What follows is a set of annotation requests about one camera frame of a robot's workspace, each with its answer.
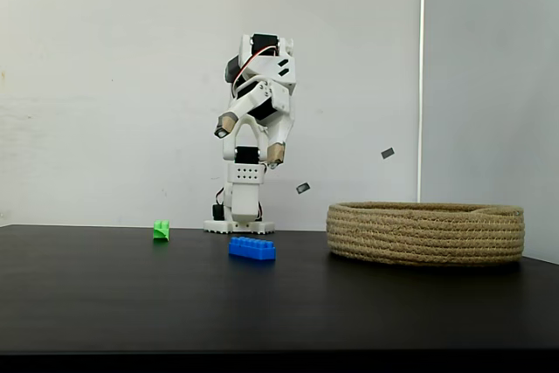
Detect blue lego block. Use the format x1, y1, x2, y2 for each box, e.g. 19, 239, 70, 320
228, 236, 277, 262

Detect woven rope basket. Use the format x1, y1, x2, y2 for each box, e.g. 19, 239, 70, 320
326, 201, 526, 267

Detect white vertical wall trim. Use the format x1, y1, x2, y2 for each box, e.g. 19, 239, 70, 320
417, 0, 427, 204

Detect green lego block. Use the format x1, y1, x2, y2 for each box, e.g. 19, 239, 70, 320
152, 219, 171, 243

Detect red servo cable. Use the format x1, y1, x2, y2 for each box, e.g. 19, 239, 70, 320
231, 43, 280, 97

